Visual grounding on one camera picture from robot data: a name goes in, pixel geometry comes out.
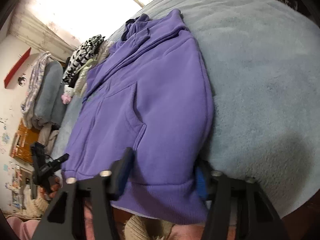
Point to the black white printed folded garment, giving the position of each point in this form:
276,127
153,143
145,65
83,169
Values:
77,57

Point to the orange wooden cabinet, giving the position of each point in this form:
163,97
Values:
25,140

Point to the blue-grey fleece blanket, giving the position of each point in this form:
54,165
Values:
250,80

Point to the person's pink pants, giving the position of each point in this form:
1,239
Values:
22,230

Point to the white puffy folded jacket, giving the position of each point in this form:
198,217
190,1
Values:
81,82

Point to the folded grey blanket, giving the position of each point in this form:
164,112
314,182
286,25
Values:
48,92

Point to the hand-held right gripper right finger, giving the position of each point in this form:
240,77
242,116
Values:
201,185

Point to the beige cloth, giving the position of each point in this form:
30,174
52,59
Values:
47,136

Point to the purple floral quilt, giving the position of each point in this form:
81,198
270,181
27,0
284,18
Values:
35,80

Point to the grey-blue pillow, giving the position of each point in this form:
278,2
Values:
58,110

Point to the purple zip hoodie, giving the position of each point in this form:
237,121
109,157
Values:
150,105

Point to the person's left forearm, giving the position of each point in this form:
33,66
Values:
32,207

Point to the white floral curtain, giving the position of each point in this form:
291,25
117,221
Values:
50,22

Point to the person's right forearm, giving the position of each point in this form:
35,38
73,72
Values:
147,227

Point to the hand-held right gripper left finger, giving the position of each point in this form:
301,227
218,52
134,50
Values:
122,172

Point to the round black white wall sticker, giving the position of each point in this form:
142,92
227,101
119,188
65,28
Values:
22,80

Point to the red wall shelf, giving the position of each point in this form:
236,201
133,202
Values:
17,67

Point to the light green folded garment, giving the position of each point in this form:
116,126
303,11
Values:
86,66

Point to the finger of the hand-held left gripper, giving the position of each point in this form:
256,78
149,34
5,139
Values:
60,161

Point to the person's left hand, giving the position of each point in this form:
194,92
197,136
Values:
56,183

